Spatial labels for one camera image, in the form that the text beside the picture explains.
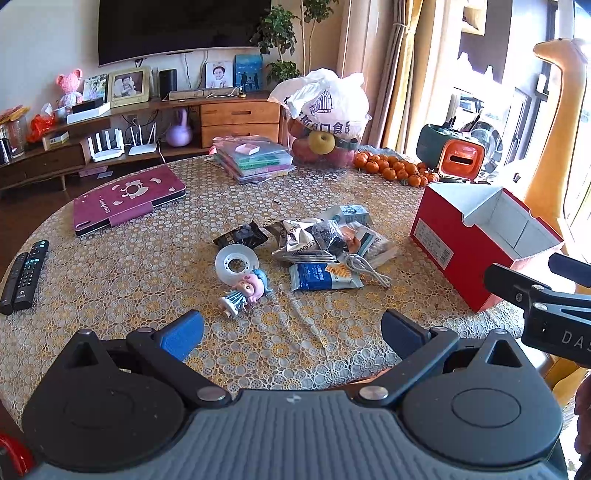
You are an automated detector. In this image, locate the white router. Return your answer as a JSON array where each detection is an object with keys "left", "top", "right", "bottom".
[
  {"left": 128, "top": 122, "right": 158, "bottom": 156},
  {"left": 86, "top": 128, "right": 124, "bottom": 162}
]

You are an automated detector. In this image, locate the white plastic shopping bag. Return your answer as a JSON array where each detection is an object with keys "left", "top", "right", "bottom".
[{"left": 269, "top": 68, "right": 370, "bottom": 141}]

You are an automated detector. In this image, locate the clear bag of cotton swabs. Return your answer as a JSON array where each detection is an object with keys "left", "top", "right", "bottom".
[{"left": 339, "top": 222, "right": 399, "bottom": 268}]

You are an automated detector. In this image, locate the purple kettlebell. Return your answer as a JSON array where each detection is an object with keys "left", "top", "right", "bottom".
[{"left": 165, "top": 108, "right": 192, "bottom": 148}]

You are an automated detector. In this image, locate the black snack packet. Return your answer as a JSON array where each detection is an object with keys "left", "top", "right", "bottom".
[{"left": 213, "top": 222, "right": 269, "bottom": 249}]

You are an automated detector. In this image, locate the black remote with blue button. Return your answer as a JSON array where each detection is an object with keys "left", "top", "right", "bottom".
[{"left": 13, "top": 240, "right": 49, "bottom": 311}]

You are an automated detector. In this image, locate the black speaker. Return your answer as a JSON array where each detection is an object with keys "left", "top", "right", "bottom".
[{"left": 158, "top": 69, "right": 177, "bottom": 101}]

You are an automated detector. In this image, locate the pink teddy bear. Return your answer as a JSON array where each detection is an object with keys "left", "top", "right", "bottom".
[{"left": 55, "top": 68, "right": 83, "bottom": 108}]

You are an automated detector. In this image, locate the yellow apple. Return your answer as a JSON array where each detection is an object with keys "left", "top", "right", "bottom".
[{"left": 308, "top": 131, "right": 335, "bottom": 155}]

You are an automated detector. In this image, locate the small blue white carton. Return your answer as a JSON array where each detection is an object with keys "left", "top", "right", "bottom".
[{"left": 320, "top": 204, "right": 372, "bottom": 226}]

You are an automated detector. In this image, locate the blue white snack packet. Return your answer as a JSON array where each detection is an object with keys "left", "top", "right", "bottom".
[{"left": 288, "top": 263, "right": 363, "bottom": 292}]

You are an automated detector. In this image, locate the gold framed photo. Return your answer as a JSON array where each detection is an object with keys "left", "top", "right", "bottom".
[{"left": 107, "top": 67, "right": 150, "bottom": 108}]

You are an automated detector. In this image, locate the black remote control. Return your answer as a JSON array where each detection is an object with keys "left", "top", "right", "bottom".
[{"left": 0, "top": 252, "right": 28, "bottom": 315}]

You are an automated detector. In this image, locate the front load washing machine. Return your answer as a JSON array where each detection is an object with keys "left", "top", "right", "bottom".
[{"left": 454, "top": 92, "right": 504, "bottom": 178}]

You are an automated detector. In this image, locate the white router left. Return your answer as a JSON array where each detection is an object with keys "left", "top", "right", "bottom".
[{"left": 86, "top": 128, "right": 124, "bottom": 162}]

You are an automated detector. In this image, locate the wooden tv cabinet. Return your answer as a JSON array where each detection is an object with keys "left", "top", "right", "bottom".
[{"left": 1, "top": 92, "right": 287, "bottom": 191}]

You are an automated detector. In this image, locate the red white cardboard box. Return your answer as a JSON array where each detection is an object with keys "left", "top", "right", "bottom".
[{"left": 411, "top": 183, "right": 563, "bottom": 313}]

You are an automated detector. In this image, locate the clear tape roll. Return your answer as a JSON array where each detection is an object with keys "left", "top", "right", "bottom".
[{"left": 214, "top": 244, "right": 259, "bottom": 285}]

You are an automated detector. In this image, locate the dark clear small bag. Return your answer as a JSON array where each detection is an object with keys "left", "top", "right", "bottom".
[{"left": 310, "top": 220, "right": 349, "bottom": 257}]

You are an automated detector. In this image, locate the stack of colourful books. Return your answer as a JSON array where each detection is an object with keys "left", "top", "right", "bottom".
[{"left": 209, "top": 135, "right": 296, "bottom": 184}]

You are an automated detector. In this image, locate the white usb cable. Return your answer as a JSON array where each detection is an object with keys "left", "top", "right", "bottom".
[{"left": 344, "top": 252, "right": 394, "bottom": 289}]

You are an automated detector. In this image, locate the pink haired doll figurine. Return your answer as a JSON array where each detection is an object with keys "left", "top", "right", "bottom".
[{"left": 219, "top": 269, "right": 270, "bottom": 319}]

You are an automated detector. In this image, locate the white router right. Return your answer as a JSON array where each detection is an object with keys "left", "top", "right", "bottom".
[{"left": 128, "top": 122, "right": 158, "bottom": 156}]

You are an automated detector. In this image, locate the green orange tissue box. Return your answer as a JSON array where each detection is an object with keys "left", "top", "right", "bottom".
[{"left": 416, "top": 124, "right": 485, "bottom": 181}]

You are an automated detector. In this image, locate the maroon tablet case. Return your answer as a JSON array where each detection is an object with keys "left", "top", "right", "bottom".
[{"left": 72, "top": 165, "right": 186, "bottom": 237}]

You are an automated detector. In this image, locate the pile of small oranges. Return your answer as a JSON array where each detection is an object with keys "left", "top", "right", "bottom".
[{"left": 353, "top": 150, "right": 441, "bottom": 188}]

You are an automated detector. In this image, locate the silver foil snack bag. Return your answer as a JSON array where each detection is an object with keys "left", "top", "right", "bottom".
[{"left": 263, "top": 218, "right": 337, "bottom": 264}]

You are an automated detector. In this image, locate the beige curtain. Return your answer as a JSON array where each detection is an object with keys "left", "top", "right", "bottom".
[{"left": 337, "top": 1, "right": 446, "bottom": 152}]

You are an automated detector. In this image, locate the green potted plant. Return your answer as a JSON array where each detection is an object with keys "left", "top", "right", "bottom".
[{"left": 252, "top": 0, "right": 339, "bottom": 85}]

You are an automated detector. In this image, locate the white framed portrait photo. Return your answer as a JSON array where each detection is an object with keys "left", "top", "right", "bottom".
[{"left": 204, "top": 61, "right": 233, "bottom": 89}]

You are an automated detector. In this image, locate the black wall television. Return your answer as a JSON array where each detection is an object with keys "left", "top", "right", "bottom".
[{"left": 97, "top": 0, "right": 271, "bottom": 66}]

